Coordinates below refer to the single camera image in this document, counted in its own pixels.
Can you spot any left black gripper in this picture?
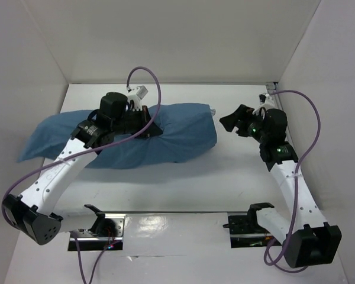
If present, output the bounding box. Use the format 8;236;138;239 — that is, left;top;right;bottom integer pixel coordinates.
112;105;162;139

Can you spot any blue pillowcase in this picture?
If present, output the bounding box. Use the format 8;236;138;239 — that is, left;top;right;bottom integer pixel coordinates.
17;103;217;169

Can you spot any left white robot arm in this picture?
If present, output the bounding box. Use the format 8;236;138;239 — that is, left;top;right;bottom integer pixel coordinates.
2;86;162;246

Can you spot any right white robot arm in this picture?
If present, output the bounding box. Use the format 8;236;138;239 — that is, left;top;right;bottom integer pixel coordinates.
220;105;342;269

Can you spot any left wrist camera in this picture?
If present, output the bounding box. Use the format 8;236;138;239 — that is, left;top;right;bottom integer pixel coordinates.
127;85;148;104

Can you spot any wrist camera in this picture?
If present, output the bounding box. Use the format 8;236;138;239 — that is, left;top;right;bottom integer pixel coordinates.
127;85;148;104
253;93;276;115

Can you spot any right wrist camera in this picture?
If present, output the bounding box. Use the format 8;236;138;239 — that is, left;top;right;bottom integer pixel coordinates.
253;93;276;115

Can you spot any aluminium rail frame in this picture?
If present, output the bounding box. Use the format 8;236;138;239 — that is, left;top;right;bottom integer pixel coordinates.
266;82;281;109

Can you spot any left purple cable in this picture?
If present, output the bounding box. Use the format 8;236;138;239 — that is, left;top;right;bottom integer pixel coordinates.
2;67;162;284

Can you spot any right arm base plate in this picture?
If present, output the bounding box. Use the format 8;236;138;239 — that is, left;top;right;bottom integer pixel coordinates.
222;212;273;249

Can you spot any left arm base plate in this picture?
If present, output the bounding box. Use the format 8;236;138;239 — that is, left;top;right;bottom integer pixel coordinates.
67;213;125;251

